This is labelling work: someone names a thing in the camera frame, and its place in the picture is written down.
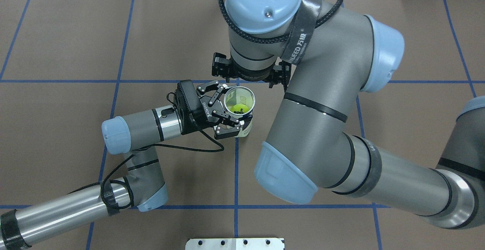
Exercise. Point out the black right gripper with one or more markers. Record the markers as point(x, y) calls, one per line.
point(219, 66)

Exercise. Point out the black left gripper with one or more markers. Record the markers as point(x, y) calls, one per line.
point(199, 110)

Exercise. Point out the tennis ball with Wilson 3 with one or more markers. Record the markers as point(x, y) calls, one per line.
point(239, 109)

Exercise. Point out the white tennis ball can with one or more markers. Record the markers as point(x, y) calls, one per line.
point(239, 101)

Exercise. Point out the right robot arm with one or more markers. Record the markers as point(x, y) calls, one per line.
point(339, 53)

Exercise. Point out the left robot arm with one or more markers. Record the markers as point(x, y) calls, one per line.
point(51, 144)

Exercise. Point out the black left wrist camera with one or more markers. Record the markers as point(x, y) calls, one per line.
point(185, 101)

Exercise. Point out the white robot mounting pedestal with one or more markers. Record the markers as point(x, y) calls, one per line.
point(271, 243)

